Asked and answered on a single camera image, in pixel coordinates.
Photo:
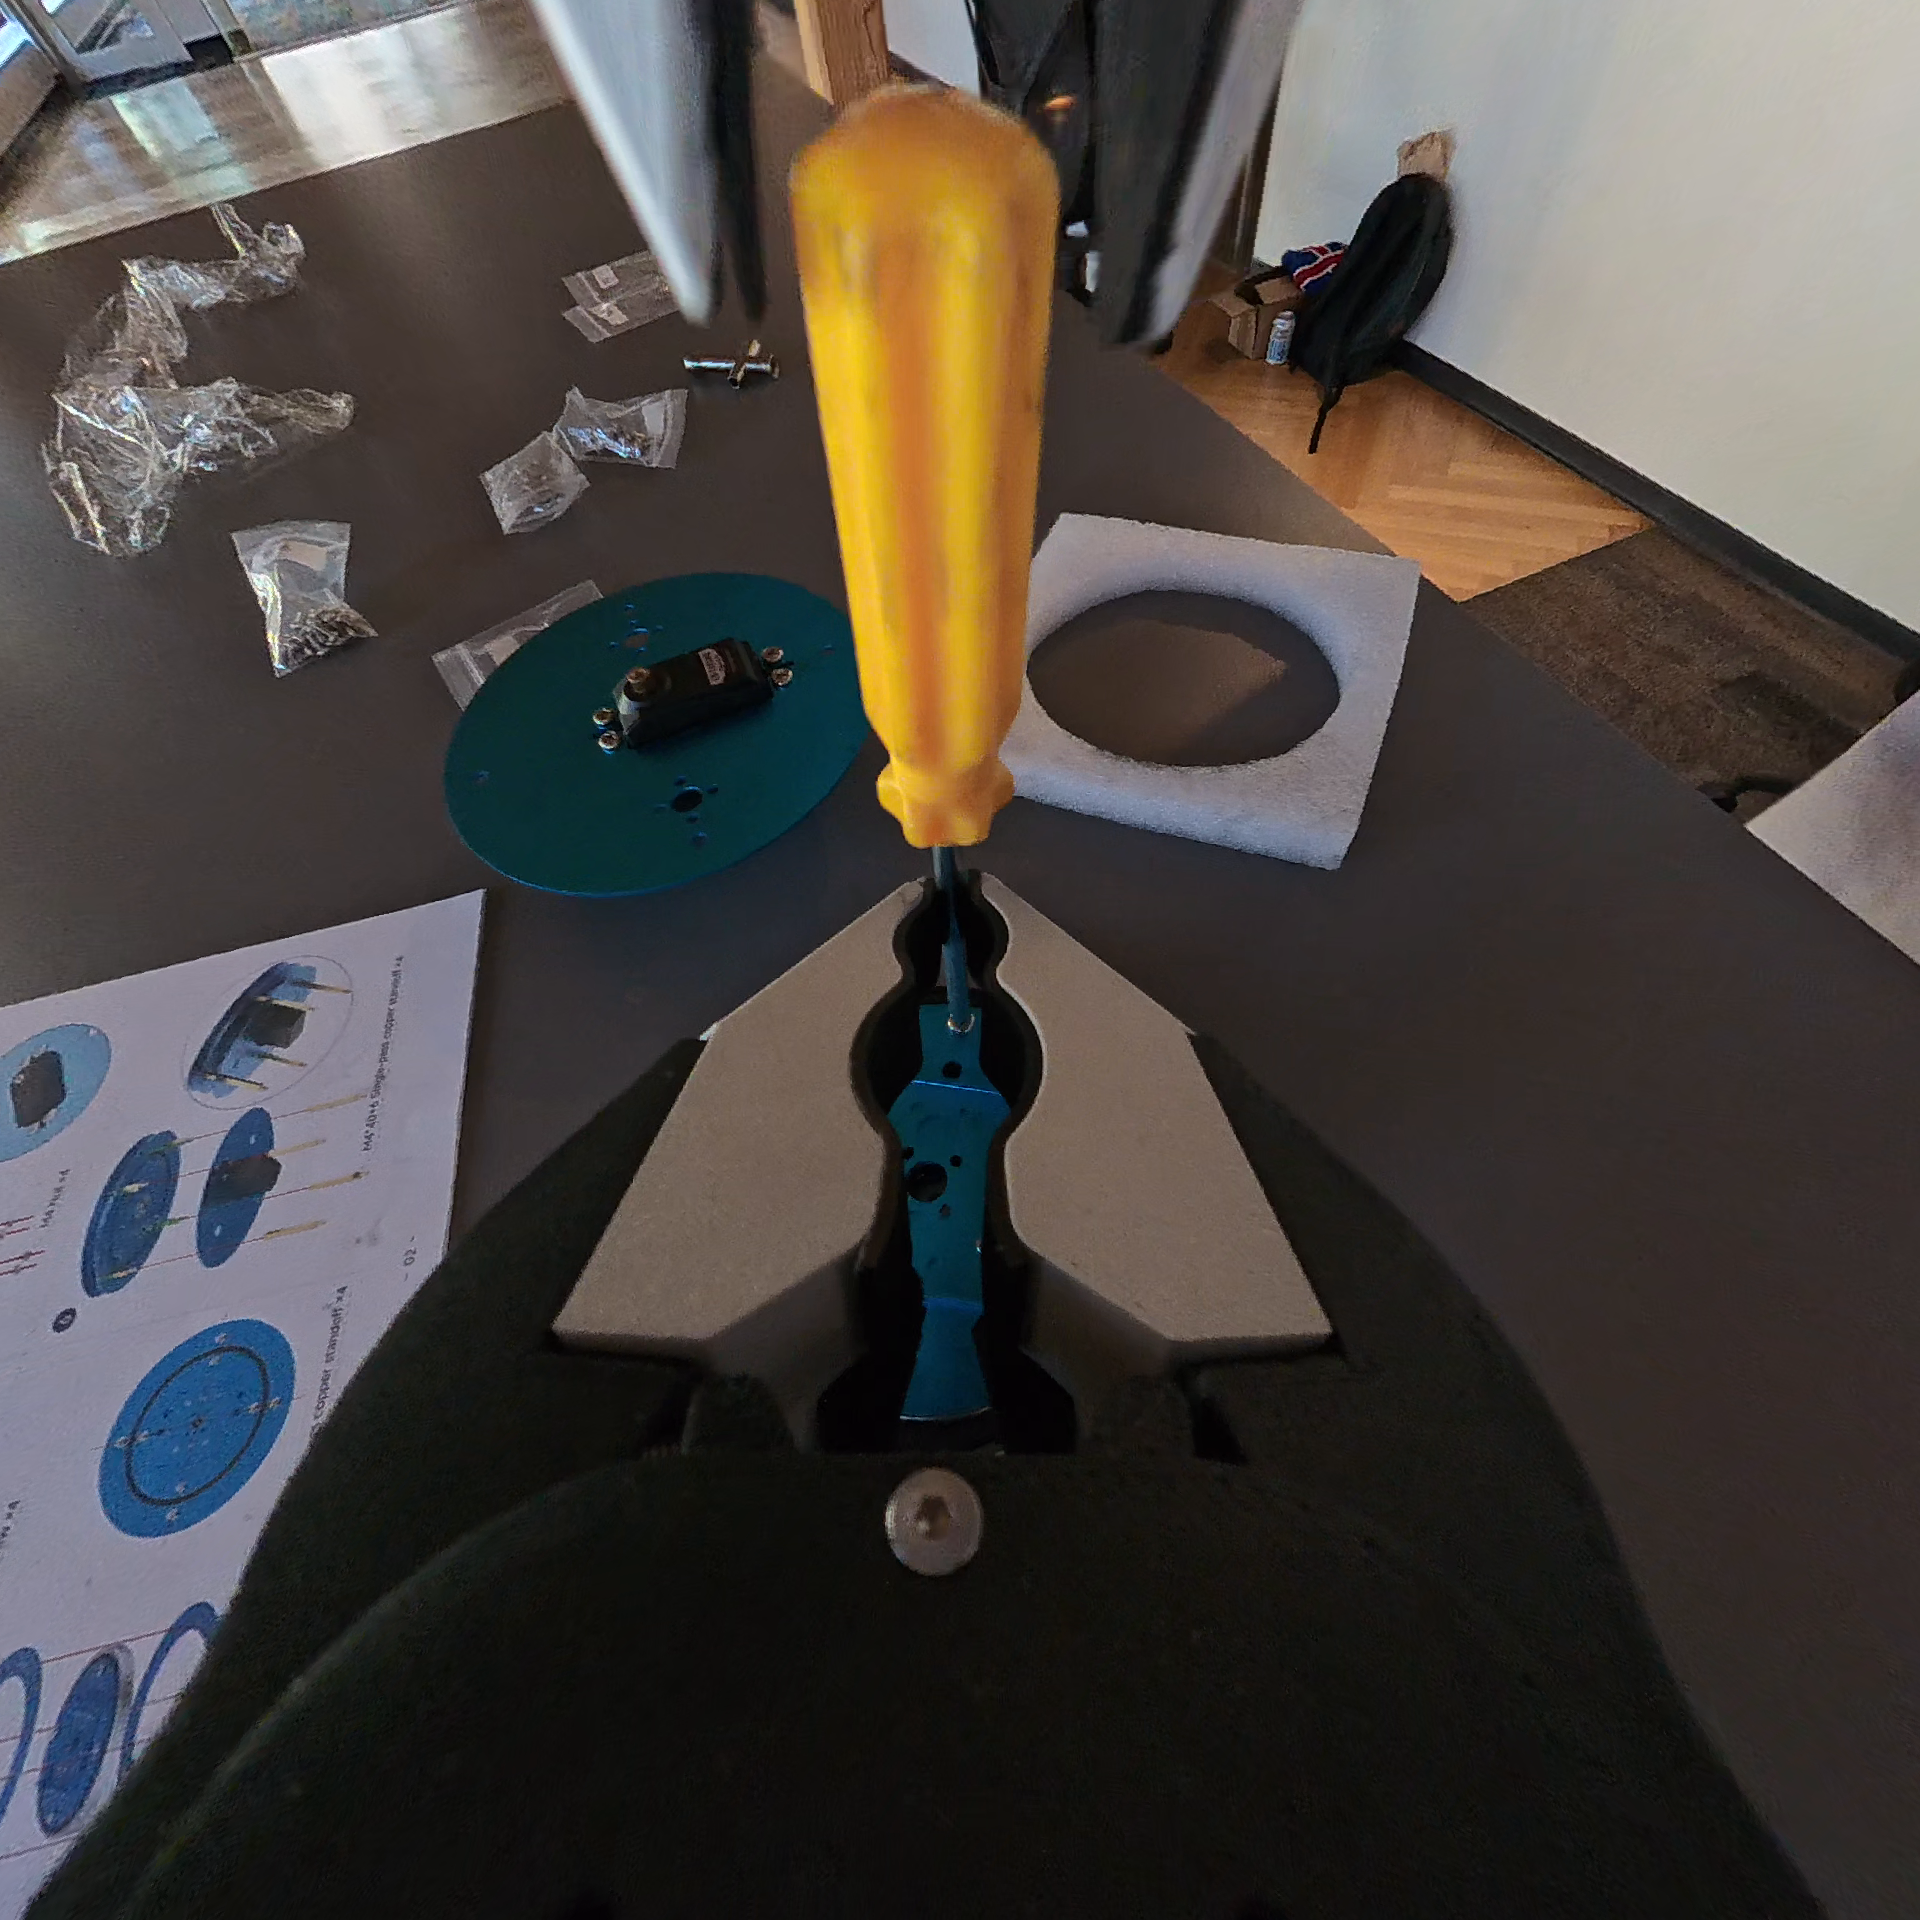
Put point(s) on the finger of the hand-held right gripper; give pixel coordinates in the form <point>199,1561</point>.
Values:
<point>1185,121</point>
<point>647,121</point>

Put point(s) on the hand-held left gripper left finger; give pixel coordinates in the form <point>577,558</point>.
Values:
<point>719,1198</point>

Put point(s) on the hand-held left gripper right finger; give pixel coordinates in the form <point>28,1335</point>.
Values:
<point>1155,1198</point>

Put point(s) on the blue round bracket base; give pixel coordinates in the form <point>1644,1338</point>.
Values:
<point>938,1274</point>

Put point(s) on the dark grey desk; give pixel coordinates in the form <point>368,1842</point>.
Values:
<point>1501,1048</point>

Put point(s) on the clear bag with white label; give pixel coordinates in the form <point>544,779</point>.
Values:
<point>617,276</point>
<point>631,318</point>

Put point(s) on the red and blue cloth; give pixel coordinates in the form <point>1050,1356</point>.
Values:
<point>1316,268</point>

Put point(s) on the small cardboard box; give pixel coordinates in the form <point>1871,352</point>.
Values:
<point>1246,314</point>

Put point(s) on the wooden pillar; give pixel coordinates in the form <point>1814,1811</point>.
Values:
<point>840,45</point>

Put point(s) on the brown paper bag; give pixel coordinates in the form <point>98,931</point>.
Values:
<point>1426,155</point>

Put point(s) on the black backpack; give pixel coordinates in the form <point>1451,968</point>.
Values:
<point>1381,283</point>

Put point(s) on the metal standoff screws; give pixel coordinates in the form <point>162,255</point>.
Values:
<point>737,365</point>

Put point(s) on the small clear bag of screws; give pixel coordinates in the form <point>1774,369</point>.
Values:
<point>300,600</point>
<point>623,427</point>
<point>534,481</point>

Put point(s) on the printed instruction booklet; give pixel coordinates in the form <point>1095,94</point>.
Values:
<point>436,958</point>

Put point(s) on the blue round plate with servo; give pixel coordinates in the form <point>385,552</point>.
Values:
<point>570,779</point>

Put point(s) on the flat clear plastic bag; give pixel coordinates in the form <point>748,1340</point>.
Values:
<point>480,659</point>

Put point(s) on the crumpled clear plastic wrap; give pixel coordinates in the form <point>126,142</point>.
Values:
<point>134,436</point>

